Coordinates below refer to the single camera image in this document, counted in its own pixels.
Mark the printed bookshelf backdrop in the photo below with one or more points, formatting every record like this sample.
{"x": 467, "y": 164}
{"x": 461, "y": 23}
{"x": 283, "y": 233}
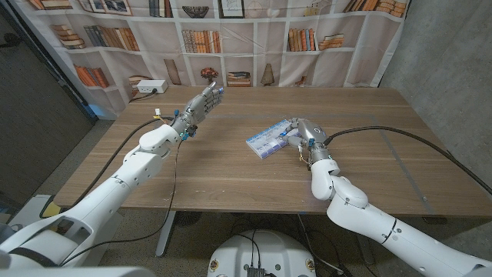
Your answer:
{"x": 246, "y": 54}

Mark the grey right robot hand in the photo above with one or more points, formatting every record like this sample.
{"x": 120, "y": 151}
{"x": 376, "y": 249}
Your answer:
{"x": 309, "y": 134}

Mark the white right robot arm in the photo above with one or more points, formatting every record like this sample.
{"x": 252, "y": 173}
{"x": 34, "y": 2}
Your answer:
{"x": 376, "y": 227}

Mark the white and yellow floor box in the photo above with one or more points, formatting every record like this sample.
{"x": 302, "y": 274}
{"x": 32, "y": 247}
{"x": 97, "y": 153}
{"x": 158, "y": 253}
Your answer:
{"x": 30, "y": 209}

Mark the white power strip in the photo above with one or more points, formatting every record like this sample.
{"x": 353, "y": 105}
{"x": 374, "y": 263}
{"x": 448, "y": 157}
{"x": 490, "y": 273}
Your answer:
{"x": 151, "y": 86}

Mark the grey table leg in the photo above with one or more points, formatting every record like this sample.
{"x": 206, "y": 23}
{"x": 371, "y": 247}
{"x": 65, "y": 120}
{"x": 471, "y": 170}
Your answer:
{"x": 166, "y": 232}
{"x": 365, "y": 250}

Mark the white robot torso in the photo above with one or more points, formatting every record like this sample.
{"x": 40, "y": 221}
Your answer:
{"x": 265, "y": 252}

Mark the blue floor object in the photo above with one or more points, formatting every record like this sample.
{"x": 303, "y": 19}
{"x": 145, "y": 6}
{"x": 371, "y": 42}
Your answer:
{"x": 100, "y": 112}

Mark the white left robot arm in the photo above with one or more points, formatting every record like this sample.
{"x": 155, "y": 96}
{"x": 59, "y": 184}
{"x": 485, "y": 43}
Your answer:
{"x": 107, "y": 196}

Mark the blue weekly pill organizer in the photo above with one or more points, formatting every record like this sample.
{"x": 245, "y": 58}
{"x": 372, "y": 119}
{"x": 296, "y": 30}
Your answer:
{"x": 265, "y": 142}

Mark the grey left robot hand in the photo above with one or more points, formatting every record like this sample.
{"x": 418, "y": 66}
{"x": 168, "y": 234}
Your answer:
{"x": 196, "y": 109}

